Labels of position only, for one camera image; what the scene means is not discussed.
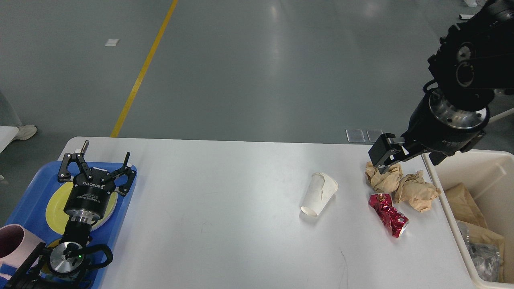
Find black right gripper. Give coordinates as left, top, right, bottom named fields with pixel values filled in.
left=368, top=90, right=490, bottom=174

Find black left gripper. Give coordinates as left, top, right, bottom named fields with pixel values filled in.
left=57, top=140, right=137, bottom=223

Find beige napkin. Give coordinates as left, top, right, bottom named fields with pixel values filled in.
left=393, top=170, right=441, bottom=212
left=365, top=161, right=403, bottom=194

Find yellow plastic plate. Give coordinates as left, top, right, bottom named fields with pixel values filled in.
left=45, top=181, right=117, bottom=236

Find white paper cup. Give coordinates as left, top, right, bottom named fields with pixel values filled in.
left=300, top=172, right=339, bottom=218

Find pink ribbed mug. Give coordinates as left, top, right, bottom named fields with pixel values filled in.
left=0, top=224, right=44, bottom=288

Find brown paper bag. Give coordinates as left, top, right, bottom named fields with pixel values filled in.
left=444, top=183, right=488, bottom=229
left=456, top=220, right=505, bottom=282

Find clear plastic wrap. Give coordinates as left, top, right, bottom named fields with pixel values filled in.
left=457, top=221, right=501, bottom=282

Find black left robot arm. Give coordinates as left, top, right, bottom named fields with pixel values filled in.
left=1, top=140, right=137, bottom=289

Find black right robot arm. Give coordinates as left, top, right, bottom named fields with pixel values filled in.
left=369, top=0, right=514, bottom=174

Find red foil wrapper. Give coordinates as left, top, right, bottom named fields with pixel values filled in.
left=368, top=193, right=409, bottom=238

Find floor outlet plates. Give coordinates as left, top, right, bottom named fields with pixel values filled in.
left=345, top=129, right=383, bottom=143

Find brown paper bag in bin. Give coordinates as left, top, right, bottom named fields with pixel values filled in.
left=444, top=183, right=488, bottom=229

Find cream plastic bin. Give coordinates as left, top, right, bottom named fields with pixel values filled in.
left=422, top=149, right=514, bottom=289

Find white shoe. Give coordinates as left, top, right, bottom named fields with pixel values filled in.
left=11, top=125, right=37, bottom=142

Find beige office chair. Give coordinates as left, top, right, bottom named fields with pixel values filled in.
left=490, top=108, right=514, bottom=123

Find white desk frame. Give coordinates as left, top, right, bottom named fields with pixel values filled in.
left=459, top=14, right=474, bottom=20

